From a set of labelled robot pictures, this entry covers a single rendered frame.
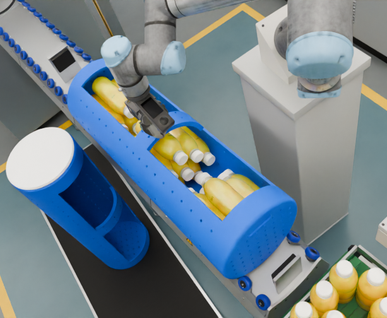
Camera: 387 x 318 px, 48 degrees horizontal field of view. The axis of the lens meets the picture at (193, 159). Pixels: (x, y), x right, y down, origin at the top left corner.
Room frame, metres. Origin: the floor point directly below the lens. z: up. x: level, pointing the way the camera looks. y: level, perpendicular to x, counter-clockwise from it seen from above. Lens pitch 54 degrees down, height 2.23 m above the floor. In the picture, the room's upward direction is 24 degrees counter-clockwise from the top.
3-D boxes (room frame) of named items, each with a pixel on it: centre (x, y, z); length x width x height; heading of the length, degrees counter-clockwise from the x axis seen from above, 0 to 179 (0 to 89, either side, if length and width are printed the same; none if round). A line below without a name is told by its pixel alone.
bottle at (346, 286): (0.31, -0.23, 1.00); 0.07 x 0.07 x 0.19
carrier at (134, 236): (1.16, 0.53, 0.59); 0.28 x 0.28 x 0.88
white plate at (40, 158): (1.16, 0.53, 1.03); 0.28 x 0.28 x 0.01
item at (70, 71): (1.64, 0.35, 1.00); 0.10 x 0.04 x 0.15; 110
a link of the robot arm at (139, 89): (0.86, 0.06, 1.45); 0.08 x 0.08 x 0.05
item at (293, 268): (0.39, -0.11, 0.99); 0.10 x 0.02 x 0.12; 110
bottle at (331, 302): (0.28, -0.16, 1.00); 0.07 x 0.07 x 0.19
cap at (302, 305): (0.26, -0.10, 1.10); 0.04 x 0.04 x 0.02
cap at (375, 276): (0.26, -0.29, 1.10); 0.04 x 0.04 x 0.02
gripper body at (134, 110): (0.87, 0.06, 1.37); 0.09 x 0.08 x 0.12; 20
